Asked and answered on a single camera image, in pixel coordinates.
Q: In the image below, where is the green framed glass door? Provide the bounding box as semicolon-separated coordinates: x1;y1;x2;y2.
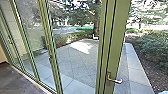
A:
99;0;168;94

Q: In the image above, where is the metal lever door handle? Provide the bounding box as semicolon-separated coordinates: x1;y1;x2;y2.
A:
106;71;123;85

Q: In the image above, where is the long low reddish hedge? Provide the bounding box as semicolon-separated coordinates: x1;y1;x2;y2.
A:
41;29;95;50

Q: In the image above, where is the dark tree trunk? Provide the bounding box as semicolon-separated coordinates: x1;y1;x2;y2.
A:
93;0;101;37

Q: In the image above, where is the green hedge bush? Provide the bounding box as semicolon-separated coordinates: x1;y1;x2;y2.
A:
131;29;168;73

